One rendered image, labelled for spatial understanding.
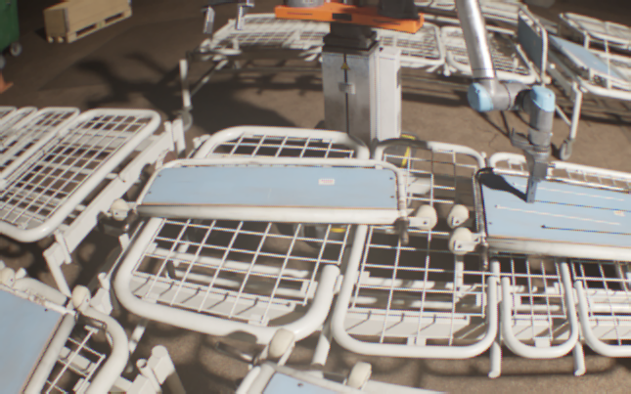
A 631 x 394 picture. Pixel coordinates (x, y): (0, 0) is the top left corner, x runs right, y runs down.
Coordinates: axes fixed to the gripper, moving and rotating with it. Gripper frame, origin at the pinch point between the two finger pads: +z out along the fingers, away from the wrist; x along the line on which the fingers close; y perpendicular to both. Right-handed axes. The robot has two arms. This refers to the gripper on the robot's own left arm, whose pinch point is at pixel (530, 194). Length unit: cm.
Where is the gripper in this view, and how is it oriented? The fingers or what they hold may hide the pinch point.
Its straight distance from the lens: 143.1
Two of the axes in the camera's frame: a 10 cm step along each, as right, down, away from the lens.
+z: 0.3, 8.6, 5.1
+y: 9.8, 0.8, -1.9
